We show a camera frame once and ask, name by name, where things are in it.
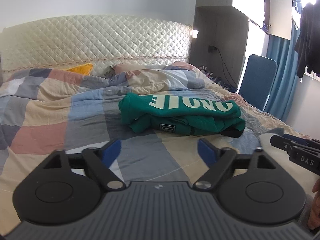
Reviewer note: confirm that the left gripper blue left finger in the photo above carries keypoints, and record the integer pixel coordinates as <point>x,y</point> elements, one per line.
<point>98,162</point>

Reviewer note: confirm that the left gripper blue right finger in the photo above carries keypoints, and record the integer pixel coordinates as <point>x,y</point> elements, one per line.
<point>219,162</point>

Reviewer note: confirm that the green hoodie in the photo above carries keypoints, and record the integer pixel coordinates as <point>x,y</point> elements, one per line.
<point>181,115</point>

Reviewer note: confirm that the right hand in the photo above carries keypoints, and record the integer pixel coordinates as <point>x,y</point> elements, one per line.
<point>314,219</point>

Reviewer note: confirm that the blue curtain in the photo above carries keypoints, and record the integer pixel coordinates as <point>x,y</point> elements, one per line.
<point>282,39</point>

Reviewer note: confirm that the patchwork quilt bedspread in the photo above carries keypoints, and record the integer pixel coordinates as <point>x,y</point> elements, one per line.
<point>47,109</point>

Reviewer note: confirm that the yellow object by headboard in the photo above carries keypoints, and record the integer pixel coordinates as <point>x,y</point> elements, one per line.
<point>84,69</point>

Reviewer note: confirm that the blue chair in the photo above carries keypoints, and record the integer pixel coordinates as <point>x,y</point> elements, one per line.
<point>258,80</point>

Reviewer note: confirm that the black hanging garment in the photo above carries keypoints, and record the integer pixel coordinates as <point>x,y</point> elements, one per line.
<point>307,45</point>

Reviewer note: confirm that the cream quilted headboard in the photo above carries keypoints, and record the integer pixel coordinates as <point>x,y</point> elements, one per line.
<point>102,40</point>

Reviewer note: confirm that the black wall plug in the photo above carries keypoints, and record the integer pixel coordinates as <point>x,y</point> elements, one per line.
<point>211,49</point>

